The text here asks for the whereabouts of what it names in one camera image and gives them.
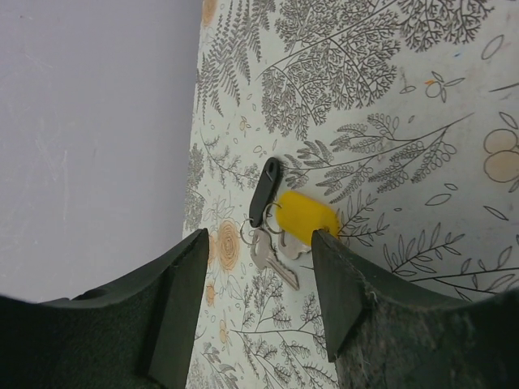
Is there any loose silver key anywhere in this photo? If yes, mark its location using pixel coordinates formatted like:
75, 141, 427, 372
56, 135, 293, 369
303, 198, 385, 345
278, 231, 311, 260
251, 228, 299, 290

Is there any loose silver key right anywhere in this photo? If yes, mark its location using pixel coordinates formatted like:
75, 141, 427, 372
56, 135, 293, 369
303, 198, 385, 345
278, 231, 311, 260

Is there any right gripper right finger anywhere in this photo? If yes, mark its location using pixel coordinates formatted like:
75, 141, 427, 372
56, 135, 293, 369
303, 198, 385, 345
311, 230, 518, 388

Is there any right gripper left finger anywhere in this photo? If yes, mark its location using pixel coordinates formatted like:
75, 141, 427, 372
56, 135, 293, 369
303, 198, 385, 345
1, 229, 209, 388

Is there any yellow key tag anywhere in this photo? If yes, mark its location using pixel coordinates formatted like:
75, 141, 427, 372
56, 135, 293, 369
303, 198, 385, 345
276, 190, 340, 246

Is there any black key tag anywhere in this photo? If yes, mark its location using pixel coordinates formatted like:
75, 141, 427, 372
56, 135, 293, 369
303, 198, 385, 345
249, 157, 282, 228

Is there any loose silver key left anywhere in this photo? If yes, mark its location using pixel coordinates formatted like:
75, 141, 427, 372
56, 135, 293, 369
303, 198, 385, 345
251, 228, 299, 290

